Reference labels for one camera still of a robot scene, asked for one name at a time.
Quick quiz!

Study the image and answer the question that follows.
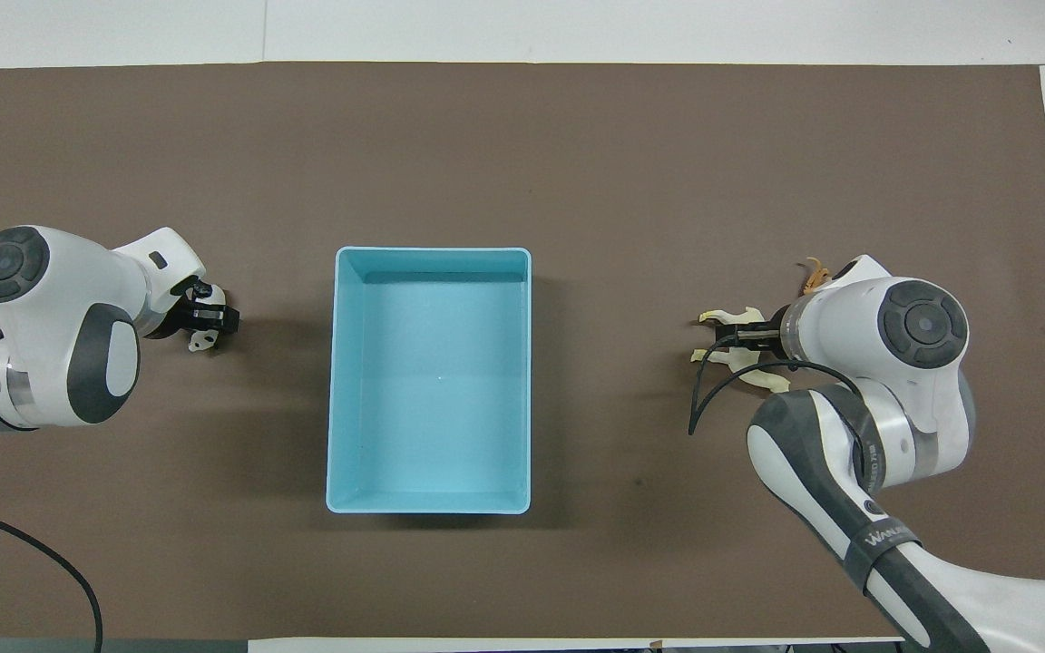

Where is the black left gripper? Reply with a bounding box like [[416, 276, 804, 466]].
[[143, 287, 241, 342]]

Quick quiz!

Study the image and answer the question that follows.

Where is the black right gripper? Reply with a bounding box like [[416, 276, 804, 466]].
[[711, 304, 801, 360]]

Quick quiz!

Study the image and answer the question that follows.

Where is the black and white panda toy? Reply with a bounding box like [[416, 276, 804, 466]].
[[185, 280, 234, 355]]

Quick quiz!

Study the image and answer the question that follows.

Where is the cream white horse toy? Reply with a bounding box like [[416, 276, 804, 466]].
[[689, 308, 792, 395]]

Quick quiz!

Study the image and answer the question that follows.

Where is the orange striped tiger toy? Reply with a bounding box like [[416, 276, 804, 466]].
[[795, 257, 841, 297]]

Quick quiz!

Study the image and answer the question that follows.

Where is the light blue storage box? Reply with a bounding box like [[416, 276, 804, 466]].
[[326, 246, 532, 516]]

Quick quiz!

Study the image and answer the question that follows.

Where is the brown table mat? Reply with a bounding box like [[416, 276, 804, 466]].
[[0, 62, 1045, 640]]

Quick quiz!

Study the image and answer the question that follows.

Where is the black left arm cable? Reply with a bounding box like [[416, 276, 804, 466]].
[[0, 501, 105, 653]]

